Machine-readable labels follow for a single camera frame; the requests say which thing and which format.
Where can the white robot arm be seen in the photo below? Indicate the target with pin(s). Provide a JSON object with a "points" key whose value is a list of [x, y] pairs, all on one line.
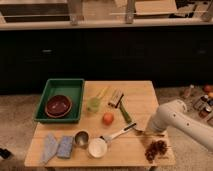
{"points": [[173, 114]]}

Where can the blue sponge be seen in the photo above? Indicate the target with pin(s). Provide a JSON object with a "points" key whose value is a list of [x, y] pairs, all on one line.
{"points": [[65, 147]]}

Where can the white measuring cup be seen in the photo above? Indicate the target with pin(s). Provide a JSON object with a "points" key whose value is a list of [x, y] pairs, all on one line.
{"points": [[98, 147]]}

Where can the small metal cup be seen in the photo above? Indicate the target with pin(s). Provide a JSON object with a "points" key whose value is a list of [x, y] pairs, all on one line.
{"points": [[81, 139]]}

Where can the orange fruit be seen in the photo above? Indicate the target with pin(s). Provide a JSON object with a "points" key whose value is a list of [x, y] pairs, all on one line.
{"points": [[108, 118]]}

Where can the brown and white box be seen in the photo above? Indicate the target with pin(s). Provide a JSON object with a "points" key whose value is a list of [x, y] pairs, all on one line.
{"points": [[115, 98]]}

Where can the wooden table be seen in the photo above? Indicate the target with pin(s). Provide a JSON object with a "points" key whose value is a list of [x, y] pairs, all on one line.
{"points": [[125, 151]]}

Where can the green plastic cup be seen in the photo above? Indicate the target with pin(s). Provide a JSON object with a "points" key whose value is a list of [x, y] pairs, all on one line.
{"points": [[93, 104]]}

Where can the green pepper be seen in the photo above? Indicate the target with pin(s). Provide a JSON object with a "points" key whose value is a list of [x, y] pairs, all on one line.
{"points": [[125, 114]]}

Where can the dark red bowl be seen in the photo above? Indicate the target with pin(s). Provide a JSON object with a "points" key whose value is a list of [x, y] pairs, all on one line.
{"points": [[58, 106]]}

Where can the bunch of red grapes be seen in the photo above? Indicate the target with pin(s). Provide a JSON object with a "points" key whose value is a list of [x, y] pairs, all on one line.
{"points": [[156, 147]]}

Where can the green plastic tray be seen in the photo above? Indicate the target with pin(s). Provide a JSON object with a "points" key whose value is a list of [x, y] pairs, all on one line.
{"points": [[73, 88]]}

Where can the grey blue cloth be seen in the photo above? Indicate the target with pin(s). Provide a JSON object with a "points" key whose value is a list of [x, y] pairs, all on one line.
{"points": [[50, 148]]}

